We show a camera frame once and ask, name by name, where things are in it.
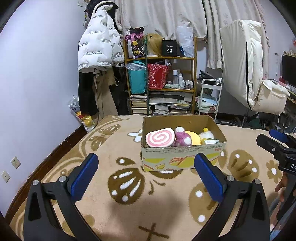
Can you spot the black pink printed bag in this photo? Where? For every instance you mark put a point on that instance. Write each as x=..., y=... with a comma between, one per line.
x=134, y=38

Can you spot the white curtain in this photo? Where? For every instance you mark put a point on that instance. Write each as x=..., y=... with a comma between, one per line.
x=205, y=17

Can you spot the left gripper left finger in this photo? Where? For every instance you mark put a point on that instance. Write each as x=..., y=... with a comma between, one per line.
x=40, y=220

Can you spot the green tissue pack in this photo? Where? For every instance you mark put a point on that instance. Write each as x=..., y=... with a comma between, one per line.
x=209, y=141

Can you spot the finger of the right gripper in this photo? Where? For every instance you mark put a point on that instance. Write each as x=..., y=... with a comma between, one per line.
x=282, y=137

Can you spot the yellow plush toy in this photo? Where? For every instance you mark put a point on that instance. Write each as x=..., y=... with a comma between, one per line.
x=194, y=137

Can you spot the blonde wig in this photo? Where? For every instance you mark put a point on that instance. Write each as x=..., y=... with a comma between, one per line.
x=154, y=45

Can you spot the white rolling cart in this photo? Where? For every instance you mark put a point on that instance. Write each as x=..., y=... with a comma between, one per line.
x=208, y=100

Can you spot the wall socket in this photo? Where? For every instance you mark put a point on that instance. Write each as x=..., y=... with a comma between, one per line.
x=6, y=177
x=15, y=162

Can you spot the pink swirl roll pillow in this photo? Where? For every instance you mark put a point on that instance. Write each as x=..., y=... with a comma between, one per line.
x=161, y=138

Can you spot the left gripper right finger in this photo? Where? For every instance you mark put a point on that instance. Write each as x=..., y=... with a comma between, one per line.
x=252, y=219

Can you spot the red gift bag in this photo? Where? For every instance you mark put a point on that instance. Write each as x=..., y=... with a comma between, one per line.
x=157, y=76

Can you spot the pink plush bear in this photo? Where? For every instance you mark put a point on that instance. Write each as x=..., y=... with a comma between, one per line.
x=182, y=139

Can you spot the wooden bookshelf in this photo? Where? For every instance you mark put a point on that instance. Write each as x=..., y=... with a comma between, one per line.
x=192, y=90

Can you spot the right hand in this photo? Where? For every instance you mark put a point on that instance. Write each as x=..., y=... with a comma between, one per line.
x=281, y=186

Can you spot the beige hanging coat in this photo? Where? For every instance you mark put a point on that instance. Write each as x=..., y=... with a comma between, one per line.
x=103, y=97

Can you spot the black box with 40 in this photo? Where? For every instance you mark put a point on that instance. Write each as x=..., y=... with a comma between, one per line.
x=169, y=48

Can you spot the cardboard box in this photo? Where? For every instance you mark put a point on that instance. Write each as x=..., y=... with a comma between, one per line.
x=179, y=158

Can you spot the white plastic bag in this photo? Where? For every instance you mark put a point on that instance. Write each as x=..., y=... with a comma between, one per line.
x=184, y=37

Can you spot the white feathery plush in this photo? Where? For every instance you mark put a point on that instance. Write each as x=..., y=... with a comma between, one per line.
x=206, y=135

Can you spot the teal bag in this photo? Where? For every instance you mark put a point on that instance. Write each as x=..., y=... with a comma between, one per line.
x=137, y=77

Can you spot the white folded mattress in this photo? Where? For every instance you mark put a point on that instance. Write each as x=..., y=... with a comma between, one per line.
x=242, y=57

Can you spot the white puffer jacket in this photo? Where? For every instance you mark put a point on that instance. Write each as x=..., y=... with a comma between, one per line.
x=100, y=45

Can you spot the cream bundled duvet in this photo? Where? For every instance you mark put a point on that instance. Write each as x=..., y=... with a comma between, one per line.
x=271, y=98

